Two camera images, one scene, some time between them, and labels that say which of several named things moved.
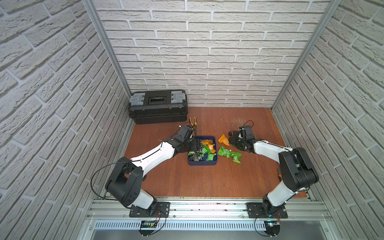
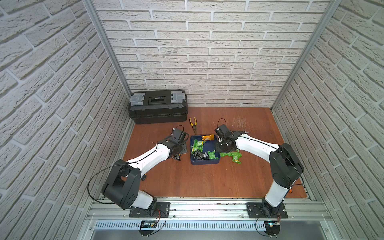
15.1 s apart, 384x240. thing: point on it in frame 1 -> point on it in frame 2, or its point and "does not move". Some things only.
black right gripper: (234, 138) -> (217, 148)
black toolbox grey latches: (149, 107) does not move
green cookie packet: (235, 157) does not move
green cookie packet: (223, 151) does not move
